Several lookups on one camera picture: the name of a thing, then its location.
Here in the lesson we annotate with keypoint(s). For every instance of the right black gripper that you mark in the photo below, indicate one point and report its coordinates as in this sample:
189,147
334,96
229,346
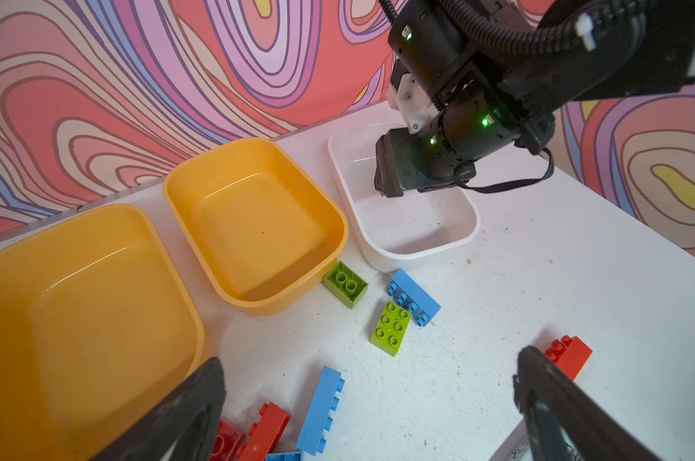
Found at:
439,148

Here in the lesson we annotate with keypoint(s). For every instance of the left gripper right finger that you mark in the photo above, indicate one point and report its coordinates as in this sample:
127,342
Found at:
562,421

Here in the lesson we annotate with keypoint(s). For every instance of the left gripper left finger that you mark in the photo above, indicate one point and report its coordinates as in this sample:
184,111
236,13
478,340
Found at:
183,426

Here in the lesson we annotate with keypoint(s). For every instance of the red lego brick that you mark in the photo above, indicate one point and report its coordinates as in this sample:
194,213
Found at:
263,436
570,354
228,440

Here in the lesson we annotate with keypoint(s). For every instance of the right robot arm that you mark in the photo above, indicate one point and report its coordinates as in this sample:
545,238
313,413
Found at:
494,81

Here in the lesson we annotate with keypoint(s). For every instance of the white plastic bin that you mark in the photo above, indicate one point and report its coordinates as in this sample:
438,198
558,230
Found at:
397,233

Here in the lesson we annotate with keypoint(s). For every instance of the left yellow plastic bin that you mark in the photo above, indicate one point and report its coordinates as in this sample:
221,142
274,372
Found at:
96,327

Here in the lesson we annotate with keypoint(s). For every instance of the yellow plastic bin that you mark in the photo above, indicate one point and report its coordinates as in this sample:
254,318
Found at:
263,231
96,327

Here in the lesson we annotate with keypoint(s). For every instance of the long blue lego brick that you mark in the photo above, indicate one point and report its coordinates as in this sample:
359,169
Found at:
319,417

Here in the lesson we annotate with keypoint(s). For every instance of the green square lego brick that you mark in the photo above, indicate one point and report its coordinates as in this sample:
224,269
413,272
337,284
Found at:
345,285

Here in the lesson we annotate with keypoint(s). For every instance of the right yellow plastic bin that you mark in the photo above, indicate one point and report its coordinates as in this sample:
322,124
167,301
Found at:
263,231

